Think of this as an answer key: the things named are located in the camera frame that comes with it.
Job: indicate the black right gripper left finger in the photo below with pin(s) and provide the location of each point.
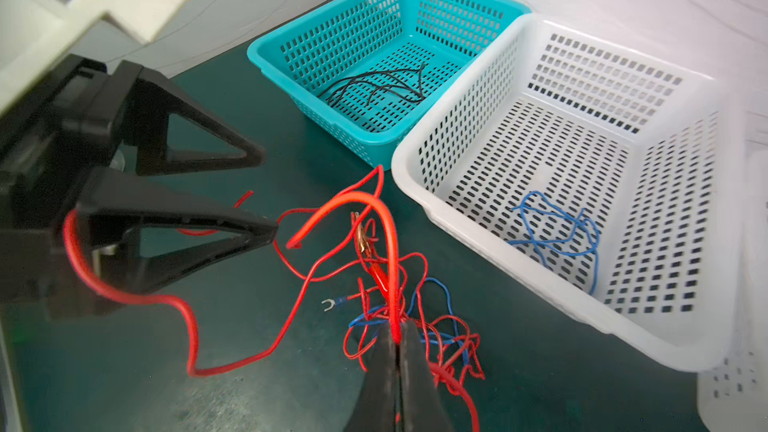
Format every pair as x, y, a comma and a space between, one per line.
375, 408

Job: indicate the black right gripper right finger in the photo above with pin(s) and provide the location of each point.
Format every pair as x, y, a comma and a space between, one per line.
421, 406

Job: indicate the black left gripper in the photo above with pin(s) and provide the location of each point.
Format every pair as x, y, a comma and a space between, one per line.
137, 235

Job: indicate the teal perforated basket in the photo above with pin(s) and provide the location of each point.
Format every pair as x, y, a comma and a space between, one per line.
366, 71

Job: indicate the white perforated basket middle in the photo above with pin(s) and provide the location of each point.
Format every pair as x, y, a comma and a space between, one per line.
606, 181

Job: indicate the white perforated basket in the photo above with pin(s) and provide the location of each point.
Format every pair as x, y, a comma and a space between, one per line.
733, 395
606, 181

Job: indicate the white perforated basket right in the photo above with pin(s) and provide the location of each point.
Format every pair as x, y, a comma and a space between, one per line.
733, 395

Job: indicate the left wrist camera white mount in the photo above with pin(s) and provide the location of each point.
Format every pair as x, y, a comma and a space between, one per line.
35, 34

